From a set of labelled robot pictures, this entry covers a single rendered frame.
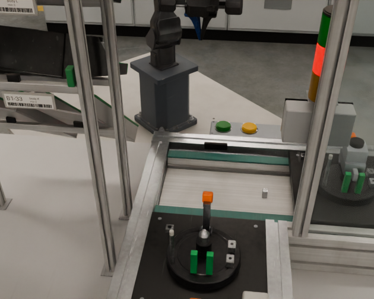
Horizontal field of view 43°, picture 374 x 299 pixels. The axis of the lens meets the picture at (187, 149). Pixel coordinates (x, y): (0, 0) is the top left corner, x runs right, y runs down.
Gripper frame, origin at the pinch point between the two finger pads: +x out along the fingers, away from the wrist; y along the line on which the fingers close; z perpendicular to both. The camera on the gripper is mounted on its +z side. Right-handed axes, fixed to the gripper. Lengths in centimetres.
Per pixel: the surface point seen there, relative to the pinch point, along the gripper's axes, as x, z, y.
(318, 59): -8.6, 32.9, 21.9
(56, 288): 39, 47, -25
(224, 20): 107, -277, -3
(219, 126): 28.2, -0.4, 5.4
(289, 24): 107, -278, 51
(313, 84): -3.8, 32.8, 21.8
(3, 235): 39, 34, -42
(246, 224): 28.3, 35.0, 13.2
